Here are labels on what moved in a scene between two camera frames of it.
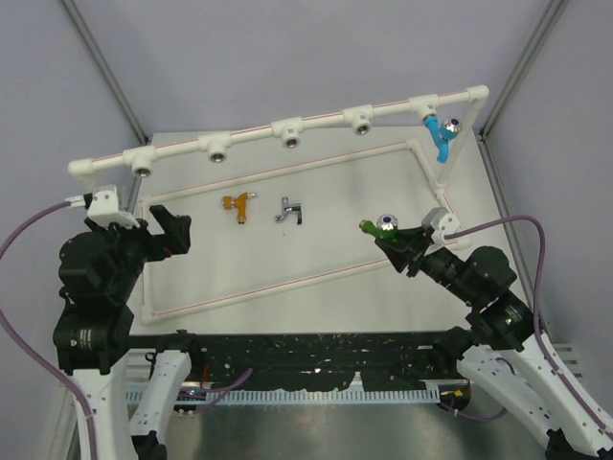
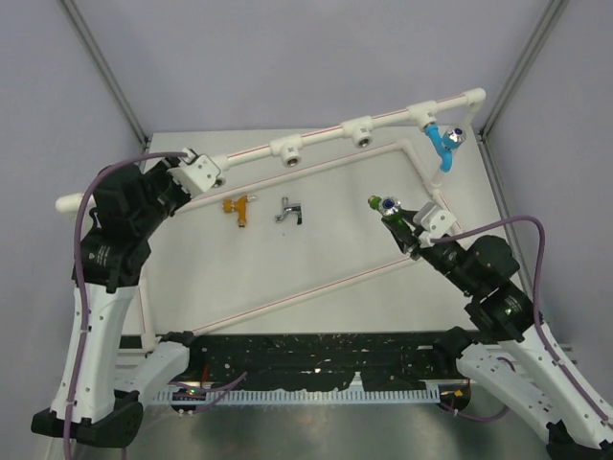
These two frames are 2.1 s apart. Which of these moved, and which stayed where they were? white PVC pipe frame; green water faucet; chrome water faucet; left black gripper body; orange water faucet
Moved: left black gripper body; green water faucet; white PVC pipe frame
Stayed: orange water faucet; chrome water faucet
